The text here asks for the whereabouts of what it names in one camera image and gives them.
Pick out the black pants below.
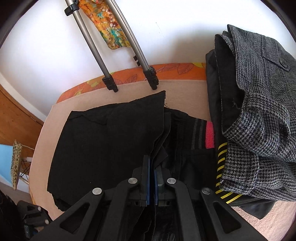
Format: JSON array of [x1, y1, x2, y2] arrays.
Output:
[[47, 92, 217, 211]]

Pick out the leopard print chair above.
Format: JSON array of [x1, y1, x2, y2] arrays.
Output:
[[11, 140, 35, 190]]

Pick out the stack of folded clothes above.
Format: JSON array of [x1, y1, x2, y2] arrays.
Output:
[[205, 34, 277, 220]]

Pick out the grey houndstooth folded garment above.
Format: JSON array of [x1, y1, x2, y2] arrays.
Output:
[[220, 25, 295, 201]]

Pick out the orange floral bed sheet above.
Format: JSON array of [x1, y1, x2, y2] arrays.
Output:
[[57, 62, 206, 103]]

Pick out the colourful cloth on tripod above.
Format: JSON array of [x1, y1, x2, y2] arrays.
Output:
[[78, 0, 131, 50]]

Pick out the silver tripod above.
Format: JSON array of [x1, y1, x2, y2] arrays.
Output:
[[65, 1, 159, 92]]

